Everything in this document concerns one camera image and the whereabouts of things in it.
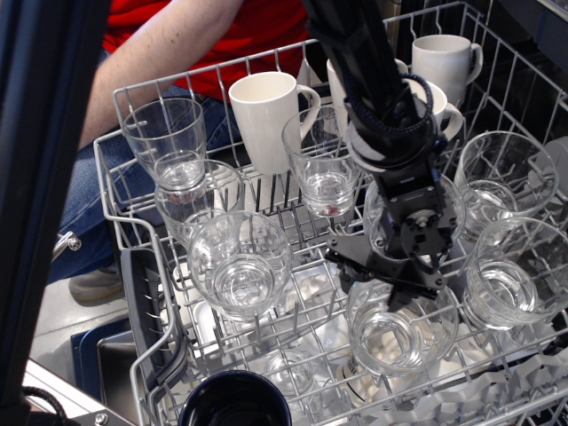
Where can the person's bare forearm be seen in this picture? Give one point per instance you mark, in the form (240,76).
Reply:
(171,42)

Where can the blue jeans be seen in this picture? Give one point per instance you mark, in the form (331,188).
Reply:
(83,214)

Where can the red shirt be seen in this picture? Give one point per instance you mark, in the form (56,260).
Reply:
(258,26)

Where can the metal clamp with knobs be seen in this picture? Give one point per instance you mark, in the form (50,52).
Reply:
(68,240)

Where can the dark foreground post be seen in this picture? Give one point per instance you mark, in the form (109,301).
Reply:
(49,53)

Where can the tall glass tumbler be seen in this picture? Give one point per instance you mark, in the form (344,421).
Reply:
(168,139)
(320,160)

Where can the round glass cup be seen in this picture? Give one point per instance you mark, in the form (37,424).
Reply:
(503,174)
(374,207)
(241,262)
(516,274)
(403,342)

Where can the white mug far back right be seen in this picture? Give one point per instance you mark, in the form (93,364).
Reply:
(452,62)

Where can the small glass lower rack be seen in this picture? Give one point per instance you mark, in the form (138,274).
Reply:
(290,371)

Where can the tall glass tumbler back left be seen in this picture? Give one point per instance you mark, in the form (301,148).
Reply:
(168,139)

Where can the dark blue mug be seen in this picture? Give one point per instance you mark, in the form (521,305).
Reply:
(235,397)

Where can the grey wire dishwasher rack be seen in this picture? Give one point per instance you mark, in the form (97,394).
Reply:
(518,377)

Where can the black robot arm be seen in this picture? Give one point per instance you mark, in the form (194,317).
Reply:
(392,135)

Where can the glass cup under tumbler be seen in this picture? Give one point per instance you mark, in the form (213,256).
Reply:
(189,194)

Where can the grey rack handle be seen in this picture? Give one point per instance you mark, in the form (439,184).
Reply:
(164,353)

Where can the tall glass tumbler centre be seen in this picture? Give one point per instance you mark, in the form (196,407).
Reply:
(320,160)

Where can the white mug middle back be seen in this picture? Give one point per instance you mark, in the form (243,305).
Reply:
(338,95)

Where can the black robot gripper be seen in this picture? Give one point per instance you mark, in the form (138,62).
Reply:
(357,262)

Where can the white mug right front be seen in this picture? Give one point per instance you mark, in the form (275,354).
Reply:
(448,118)

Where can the grey shoe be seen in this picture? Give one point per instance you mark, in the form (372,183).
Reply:
(96,286)

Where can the tall white mug left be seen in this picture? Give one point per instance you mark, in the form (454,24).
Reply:
(262,104)

